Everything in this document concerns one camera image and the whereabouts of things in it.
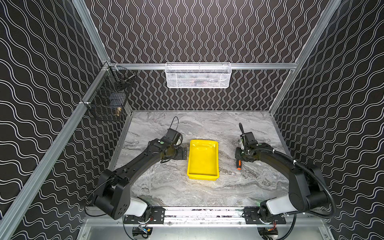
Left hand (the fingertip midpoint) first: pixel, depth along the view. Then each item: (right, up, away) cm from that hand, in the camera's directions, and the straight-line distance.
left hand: (184, 156), depth 84 cm
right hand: (+33, -1, +8) cm, 34 cm away
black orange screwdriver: (+32, -5, +4) cm, 32 cm away
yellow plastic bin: (+11, -5, +9) cm, 15 cm away
